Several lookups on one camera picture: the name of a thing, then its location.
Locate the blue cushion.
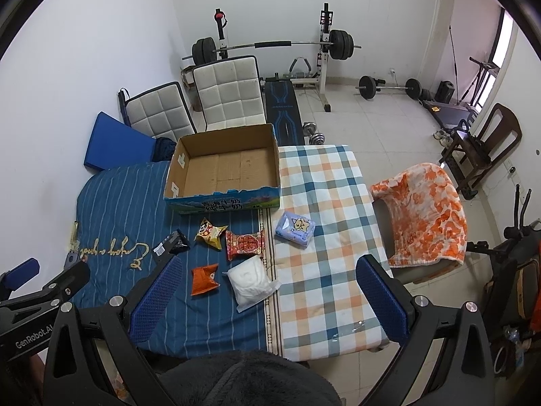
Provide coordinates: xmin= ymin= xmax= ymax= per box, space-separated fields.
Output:
xmin=84 ymin=112 xmax=155 ymax=172

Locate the yellow panda snack bag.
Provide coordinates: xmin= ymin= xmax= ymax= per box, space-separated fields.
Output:
xmin=194 ymin=218 xmax=228 ymax=250

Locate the blue striped cloth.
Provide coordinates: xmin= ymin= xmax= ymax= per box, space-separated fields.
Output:
xmin=72 ymin=162 xmax=267 ymax=358

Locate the orange floral towel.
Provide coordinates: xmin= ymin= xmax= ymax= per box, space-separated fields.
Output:
xmin=370 ymin=162 xmax=468 ymax=269

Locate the racked barbell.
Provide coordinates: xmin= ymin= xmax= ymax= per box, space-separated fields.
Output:
xmin=182 ymin=29 xmax=361 ymax=65

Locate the black furry garment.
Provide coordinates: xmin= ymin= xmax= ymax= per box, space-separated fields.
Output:
xmin=159 ymin=350 xmax=341 ymax=405

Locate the plaid checkered cloth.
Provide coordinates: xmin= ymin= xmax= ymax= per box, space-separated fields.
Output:
xmin=259 ymin=145 xmax=389 ymax=361

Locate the blue tissue pack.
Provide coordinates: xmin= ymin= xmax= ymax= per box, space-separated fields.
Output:
xmin=275 ymin=211 xmax=315 ymax=247

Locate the floor barbell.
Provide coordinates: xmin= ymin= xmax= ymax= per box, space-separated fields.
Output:
xmin=356 ymin=75 xmax=423 ymax=100

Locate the right white padded chair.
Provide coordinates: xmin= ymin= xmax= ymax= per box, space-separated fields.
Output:
xmin=193 ymin=55 xmax=266 ymax=131

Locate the red snack bag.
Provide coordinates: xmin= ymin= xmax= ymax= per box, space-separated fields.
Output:
xmin=226 ymin=230 xmax=265 ymax=261

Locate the white plastic bag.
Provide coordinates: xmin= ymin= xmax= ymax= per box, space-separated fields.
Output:
xmin=224 ymin=255 xmax=281 ymax=313

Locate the black weight bench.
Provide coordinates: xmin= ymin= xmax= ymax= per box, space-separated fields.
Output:
xmin=263 ymin=79 xmax=304 ymax=147

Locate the cardboard box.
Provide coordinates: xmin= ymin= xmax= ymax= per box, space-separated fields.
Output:
xmin=163 ymin=124 xmax=281 ymax=215

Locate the orange snack bag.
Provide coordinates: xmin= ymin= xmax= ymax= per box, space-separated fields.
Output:
xmin=191 ymin=264 xmax=220 ymax=296

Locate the left white padded chair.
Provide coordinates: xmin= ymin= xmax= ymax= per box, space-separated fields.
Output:
xmin=117 ymin=82 xmax=197 ymax=142

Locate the dark wooden chair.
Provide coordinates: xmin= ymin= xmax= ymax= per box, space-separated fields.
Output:
xmin=439 ymin=103 xmax=523 ymax=200

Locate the white padded chair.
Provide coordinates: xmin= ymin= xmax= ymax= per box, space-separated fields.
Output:
xmin=193 ymin=55 xmax=266 ymax=131
xmin=117 ymin=82 xmax=197 ymax=142

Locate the chrome dumbbell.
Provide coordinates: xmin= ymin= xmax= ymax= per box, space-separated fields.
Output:
xmin=303 ymin=122 xmax=326 ymax=145

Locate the white barbell rack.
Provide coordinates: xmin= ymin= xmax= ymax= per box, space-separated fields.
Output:
xmin=289 ymin=2 xmax=333 ymax=113

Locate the black snack bag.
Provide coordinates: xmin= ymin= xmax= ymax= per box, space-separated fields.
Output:
xmin=153 ymin=229 xmax=191 ymax=257

